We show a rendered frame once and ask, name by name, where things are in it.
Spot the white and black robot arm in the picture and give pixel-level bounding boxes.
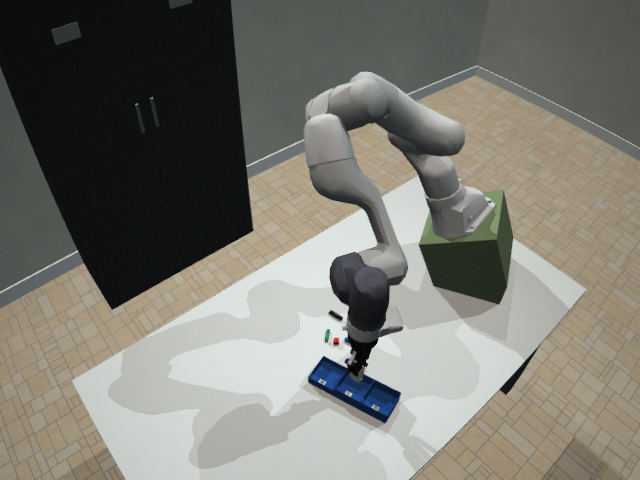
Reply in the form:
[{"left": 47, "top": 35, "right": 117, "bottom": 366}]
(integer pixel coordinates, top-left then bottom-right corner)
[{"left": 303, "top": 72, "right": 496, "bottom": 343}]

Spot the blue rack of labelled bins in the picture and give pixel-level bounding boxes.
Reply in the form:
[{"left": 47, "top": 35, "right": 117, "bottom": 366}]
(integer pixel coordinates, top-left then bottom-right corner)
[{"left": 308, "top": 356, "right": 401, "bottom": 424}]

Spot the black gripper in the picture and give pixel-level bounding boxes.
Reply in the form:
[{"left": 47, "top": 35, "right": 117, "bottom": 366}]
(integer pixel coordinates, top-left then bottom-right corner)
[{"left": 345, "top": 334, "right": 379, "bottom": 383}]

